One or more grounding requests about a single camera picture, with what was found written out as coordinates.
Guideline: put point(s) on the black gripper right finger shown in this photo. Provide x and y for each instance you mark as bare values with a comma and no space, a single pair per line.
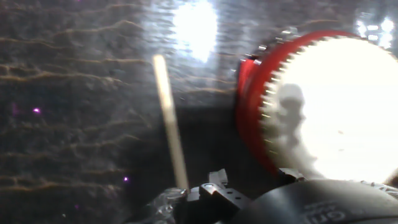
290,175

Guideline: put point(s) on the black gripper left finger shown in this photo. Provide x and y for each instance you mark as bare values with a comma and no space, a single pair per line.
217,194

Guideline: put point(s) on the pale wooden drumstick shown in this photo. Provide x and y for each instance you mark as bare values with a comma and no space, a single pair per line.
169,118

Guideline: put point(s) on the dark marble pattern mat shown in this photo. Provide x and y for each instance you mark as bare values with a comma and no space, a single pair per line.
77,93

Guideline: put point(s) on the red drum with white skin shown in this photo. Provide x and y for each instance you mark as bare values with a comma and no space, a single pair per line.
326,109

